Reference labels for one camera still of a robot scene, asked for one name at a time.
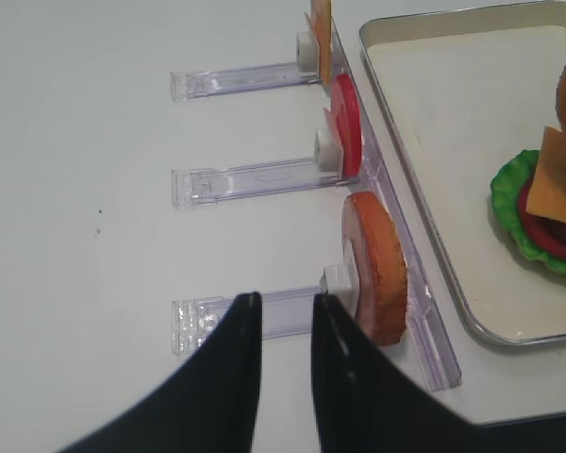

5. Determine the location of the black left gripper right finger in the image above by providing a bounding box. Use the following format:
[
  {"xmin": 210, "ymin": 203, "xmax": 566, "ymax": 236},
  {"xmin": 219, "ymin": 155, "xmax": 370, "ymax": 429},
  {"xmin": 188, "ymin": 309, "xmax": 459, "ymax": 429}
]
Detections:
[{"xmin": 312, "ymin": 294, "xmax": 522, "ymax": 453}]

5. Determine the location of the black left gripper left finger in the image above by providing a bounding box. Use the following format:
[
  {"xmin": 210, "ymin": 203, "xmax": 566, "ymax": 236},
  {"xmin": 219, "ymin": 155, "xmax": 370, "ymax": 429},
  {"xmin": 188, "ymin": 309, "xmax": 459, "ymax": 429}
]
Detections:
[{"xmin": 66, "ymin": 293, "xmax": 262, "ymax": 452}]

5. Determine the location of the red tomato slice in burger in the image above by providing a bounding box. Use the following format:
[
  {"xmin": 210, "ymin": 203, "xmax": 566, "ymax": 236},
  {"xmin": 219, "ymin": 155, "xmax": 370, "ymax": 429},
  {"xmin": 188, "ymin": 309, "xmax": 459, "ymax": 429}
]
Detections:
[{"xmin": 517, "ymin": 177, "xmax": 566, "ymax": 261}]

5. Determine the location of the green lettuce leaf in burger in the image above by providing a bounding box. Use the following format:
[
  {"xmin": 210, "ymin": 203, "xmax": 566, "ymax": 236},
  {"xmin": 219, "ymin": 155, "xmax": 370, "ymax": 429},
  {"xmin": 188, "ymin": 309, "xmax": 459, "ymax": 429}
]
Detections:
[{"xmin": 490, "ymin": 149, "xmax": 566, "ymax": 276}]

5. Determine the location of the orange cheese slice on burger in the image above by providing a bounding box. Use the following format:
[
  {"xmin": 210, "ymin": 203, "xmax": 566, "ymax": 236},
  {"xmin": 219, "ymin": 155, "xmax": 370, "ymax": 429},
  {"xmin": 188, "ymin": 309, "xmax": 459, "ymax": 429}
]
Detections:
[{"xmin": 526, "ymin": 126, "xmax": 566, "ymax": 224}]

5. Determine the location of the standing red tomato slice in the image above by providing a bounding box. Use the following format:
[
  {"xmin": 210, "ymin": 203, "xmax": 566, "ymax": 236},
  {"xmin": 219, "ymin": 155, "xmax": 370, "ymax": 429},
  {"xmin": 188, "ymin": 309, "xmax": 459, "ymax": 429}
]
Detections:
[{"xmin": 325, "ymin": 73, "xmax": 362, "ymax": 178}]

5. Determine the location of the standing orange cheese slice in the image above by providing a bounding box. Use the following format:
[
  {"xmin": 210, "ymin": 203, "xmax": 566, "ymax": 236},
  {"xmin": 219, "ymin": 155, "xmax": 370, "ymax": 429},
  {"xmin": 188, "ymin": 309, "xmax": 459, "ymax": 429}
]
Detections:
[{"xmin": 307, "ymin": 0, "xmax": 332, "ymax": 89}]

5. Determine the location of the standing bun slice left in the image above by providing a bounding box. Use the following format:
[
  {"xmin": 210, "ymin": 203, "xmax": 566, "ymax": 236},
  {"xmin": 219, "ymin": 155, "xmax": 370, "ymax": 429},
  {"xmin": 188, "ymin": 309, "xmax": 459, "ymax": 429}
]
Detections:
[{"xmin": 341, "ymin": 192, "xmax": 408, "ymax": 346}]

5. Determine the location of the left clear acrylic rack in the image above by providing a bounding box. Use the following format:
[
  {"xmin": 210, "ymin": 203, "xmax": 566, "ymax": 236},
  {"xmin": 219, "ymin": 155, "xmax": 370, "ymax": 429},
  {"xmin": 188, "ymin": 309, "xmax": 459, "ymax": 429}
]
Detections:
[{"xmin": 171, "ymin": 29, "xmax": 461, "ymax": 391}]

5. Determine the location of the white rectangular metal tray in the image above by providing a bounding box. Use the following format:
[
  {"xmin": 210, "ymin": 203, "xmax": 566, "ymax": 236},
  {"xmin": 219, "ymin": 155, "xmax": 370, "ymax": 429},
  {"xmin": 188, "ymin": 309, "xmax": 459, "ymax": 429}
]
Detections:
[{"xmin": 359, "ymin": 1, "xmax": 566, "ymax": 346}]

